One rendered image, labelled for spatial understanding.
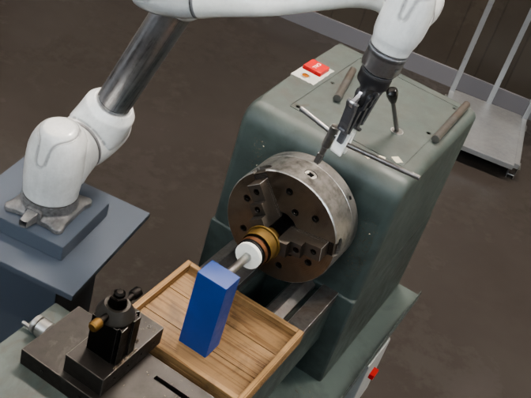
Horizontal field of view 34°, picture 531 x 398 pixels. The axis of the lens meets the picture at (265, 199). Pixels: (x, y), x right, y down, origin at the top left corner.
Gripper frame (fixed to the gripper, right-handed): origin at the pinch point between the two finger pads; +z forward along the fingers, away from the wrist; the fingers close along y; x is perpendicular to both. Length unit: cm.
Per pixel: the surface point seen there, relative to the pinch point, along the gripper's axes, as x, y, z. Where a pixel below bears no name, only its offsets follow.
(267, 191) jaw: 9.0, -7.3, 20.3
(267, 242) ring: -0.1, -15.9, 25.6
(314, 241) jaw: -6.9, -5.7, 24.6
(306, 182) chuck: 2.4, -3.7, 13.5
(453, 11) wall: 93, 337, 96
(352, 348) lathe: -22, 33, 81
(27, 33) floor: 242, 140, 160
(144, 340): 1, -54, 36
